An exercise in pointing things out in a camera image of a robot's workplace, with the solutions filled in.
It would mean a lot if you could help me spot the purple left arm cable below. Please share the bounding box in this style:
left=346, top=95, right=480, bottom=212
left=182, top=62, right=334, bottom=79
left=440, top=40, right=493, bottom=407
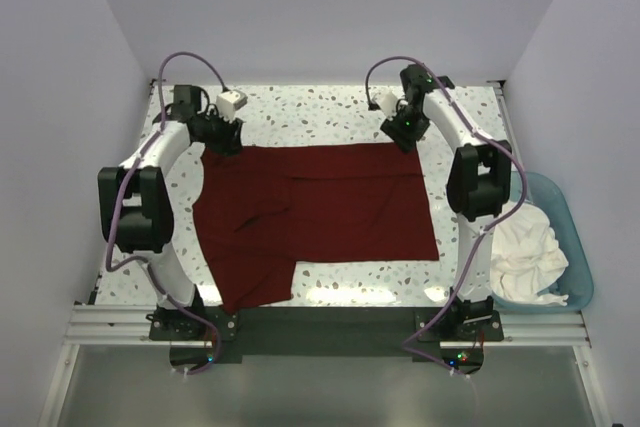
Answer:
left=104, top=51, right=227, bottom=376

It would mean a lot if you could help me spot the aluminium extrusion rail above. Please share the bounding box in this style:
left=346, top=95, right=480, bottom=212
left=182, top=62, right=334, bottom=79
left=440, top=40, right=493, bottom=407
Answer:
left=39, top=304, right=612, bottom=426

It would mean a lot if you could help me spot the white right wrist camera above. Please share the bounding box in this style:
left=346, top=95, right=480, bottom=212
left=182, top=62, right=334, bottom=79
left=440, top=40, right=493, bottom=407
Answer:
left=369, top=90, right=399, bottom=117

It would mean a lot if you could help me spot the white crumpled t-shirt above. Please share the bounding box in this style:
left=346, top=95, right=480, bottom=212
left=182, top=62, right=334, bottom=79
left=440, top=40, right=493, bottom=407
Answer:
left=490, top=202, right=569, bottom=307

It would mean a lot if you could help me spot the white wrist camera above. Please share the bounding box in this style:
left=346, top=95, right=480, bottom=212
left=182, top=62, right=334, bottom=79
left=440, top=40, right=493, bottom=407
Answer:
left=215, top=90, right=248, bottom=120
left=369, top=90, right=399, bottom=117

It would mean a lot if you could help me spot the translucent blue plastic basket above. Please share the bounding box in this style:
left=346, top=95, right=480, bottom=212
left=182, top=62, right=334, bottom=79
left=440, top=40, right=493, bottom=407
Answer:
left=493, top=172, right=594, bottom=314

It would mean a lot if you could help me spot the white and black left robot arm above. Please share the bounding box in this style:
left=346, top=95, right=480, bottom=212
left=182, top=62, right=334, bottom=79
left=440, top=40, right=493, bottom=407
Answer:
left=97, top=85, right=248, bottom=339

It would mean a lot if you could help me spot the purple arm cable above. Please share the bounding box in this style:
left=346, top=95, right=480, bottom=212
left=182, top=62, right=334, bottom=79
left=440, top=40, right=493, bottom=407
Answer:
left=104, top=51, right=227, bottom=376
left=364, top=56, right=529, bottom=366

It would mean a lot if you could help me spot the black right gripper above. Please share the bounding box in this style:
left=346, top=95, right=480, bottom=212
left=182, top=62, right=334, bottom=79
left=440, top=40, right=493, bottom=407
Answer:
left=381, top=104, right=430, bottom=154

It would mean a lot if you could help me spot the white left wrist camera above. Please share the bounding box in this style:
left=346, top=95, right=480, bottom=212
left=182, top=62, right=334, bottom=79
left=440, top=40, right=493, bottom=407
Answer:
left=215, top=90, right=248, bottom=120

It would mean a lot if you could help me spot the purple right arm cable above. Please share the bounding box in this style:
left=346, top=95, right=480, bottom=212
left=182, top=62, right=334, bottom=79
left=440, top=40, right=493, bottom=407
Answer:
left=364, top=56, right=529, bottom=366

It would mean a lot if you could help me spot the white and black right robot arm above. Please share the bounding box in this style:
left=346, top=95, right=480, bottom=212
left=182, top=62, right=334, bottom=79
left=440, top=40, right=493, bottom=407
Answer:
left=375, top=62, right=512, bottom=340

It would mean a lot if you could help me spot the dark red t-shirt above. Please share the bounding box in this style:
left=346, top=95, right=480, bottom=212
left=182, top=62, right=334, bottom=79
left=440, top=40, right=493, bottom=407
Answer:
left=193, top=143, right=439, bottom=313

